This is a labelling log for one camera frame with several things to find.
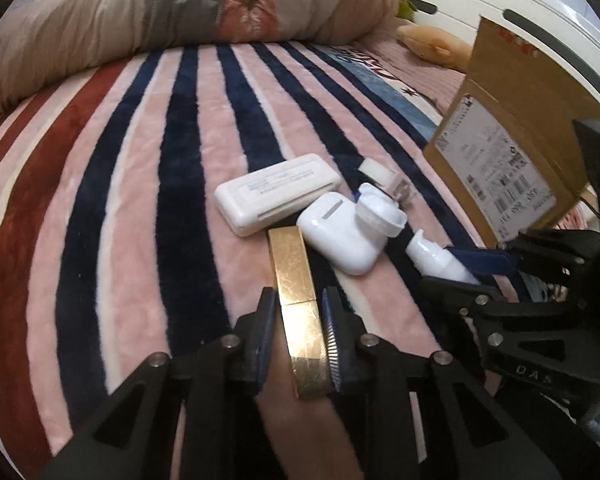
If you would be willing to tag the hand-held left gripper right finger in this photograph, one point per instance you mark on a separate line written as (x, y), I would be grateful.
(331, 330)

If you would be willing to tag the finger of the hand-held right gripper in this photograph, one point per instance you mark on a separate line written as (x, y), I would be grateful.
(480, 305)
(485, 261)

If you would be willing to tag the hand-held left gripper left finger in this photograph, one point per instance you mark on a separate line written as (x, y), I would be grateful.
(263, 340)

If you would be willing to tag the small white pump bottle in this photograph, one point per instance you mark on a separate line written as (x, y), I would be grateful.
(430, 256)

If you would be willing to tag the gold rectangular lipstick case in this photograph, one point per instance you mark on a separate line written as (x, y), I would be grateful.
(296, 280)

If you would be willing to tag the cardboard box with label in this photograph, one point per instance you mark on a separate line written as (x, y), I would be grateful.
(515, 150)

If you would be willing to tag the white earbuds case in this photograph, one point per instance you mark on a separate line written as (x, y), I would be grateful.
(337, 237)

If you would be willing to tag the white rectangular case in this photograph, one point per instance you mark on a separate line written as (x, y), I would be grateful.
(275, 195)

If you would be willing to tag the striped plush blanket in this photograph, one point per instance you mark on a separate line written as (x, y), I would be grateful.
(130, 210)

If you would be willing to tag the pink quilted sheet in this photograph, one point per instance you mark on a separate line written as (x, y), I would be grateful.
(420, 77)

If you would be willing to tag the tan plush toy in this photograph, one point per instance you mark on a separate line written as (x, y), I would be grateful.
(430, 42)

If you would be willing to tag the green plush toy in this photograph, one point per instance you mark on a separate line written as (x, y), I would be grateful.
(407, 8)

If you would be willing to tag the beige and pink duvet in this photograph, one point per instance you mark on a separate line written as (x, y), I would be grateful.
(155, 10)

